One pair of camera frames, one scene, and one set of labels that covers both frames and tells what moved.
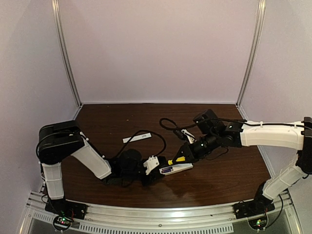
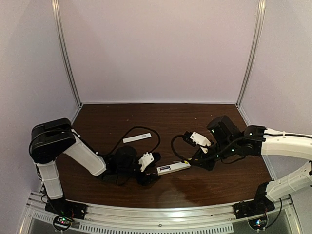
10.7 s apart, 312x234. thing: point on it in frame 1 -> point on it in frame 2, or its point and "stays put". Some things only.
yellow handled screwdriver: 181,159 -> 185,161
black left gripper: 151,176 stays put
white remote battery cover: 137,137 stays put
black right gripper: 189,151 -> 198,160
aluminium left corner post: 59,32 stays put
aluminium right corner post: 259,27 stays put
